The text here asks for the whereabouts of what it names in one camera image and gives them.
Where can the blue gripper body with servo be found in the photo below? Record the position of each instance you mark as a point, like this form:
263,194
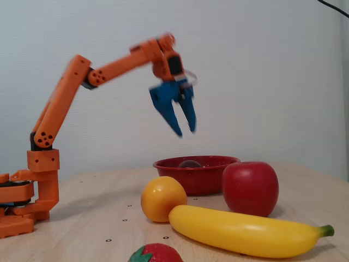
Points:
167,94

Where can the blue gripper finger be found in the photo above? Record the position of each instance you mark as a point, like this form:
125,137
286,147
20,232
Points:
170,116
190,113

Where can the dark purple toy plum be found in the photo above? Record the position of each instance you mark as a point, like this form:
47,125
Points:
189,164

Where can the orange robot base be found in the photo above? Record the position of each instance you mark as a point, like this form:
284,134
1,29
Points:
16,226

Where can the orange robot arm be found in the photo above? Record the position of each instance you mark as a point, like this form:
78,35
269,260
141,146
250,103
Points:
56,109

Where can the red speckled enamel bowl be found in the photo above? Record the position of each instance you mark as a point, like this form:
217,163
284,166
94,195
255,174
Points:
199,178

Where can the orange toy citrus fruit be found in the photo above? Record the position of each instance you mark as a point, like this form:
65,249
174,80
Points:
162,199

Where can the red toy apple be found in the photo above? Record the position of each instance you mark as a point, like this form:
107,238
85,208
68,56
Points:
249,188

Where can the yellow toy banana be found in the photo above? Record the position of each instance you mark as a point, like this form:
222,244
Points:
245,232

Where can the red toy strawberry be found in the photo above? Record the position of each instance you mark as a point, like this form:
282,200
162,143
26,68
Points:
158,253

